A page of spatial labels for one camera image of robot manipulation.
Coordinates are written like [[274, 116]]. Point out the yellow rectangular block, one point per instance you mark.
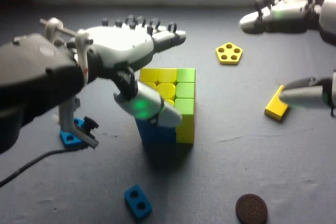
[[274, 108]]

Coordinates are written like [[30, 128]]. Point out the blue two-hole block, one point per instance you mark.
[[137, 203]]

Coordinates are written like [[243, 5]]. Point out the blue pentagon block with holes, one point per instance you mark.
[[68, 138]]

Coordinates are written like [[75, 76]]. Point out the chocolate sandwich cookie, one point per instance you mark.
[[251, 208]]

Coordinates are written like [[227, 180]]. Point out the yellow and blue puzzle cube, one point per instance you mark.
[[185, 95]]

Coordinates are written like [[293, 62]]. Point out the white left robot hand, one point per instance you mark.
[[123, 43]]

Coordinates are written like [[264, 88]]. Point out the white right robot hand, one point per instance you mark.
[[288, 11]]

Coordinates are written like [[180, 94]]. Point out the yellow pentagon block with holes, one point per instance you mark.
[[229, 54]]

